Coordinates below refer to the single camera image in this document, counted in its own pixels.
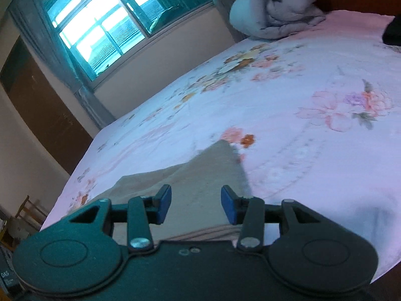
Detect grey-green knit pants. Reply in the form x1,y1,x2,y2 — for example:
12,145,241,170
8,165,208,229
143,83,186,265
95,140,251,243

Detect wooden chair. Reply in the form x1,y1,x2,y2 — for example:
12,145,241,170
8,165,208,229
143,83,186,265
15,195,48,232

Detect pink floral bed sheet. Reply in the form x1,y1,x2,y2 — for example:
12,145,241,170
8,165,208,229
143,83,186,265
45,11,400,277

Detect brown wooden door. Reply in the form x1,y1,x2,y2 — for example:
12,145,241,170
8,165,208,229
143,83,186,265
1,38,92,174

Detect rolled grey-blue quilt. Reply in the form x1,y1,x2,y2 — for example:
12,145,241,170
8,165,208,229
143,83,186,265
229,0,326,40

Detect black cloth on bed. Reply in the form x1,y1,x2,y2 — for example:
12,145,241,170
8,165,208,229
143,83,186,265
382,14,401,47

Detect window with white frame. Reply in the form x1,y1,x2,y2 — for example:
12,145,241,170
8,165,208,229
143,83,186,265
43,0,217,90

